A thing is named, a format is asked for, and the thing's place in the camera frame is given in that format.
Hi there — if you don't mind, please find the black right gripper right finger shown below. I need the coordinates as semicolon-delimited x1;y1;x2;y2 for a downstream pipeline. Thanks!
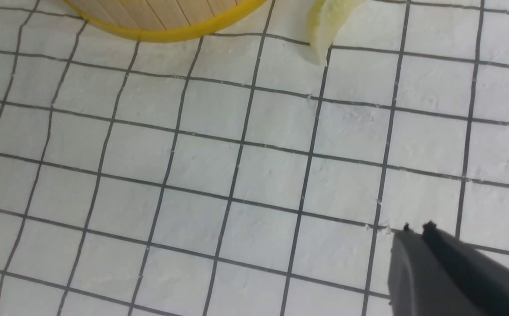
422;222;509;316

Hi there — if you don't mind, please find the bamboo steamer tray yellow rim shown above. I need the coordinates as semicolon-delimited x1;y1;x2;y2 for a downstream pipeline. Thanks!
65;0;264;43

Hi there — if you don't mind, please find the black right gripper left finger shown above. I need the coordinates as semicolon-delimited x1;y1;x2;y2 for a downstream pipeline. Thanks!
387;225;485;316

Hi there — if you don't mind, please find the pale dumpling front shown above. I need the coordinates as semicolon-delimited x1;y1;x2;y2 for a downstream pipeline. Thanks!
306;0;364;66

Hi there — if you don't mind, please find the white checkered tablecloth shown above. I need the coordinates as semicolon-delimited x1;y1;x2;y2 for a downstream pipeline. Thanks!
0;0;509;316

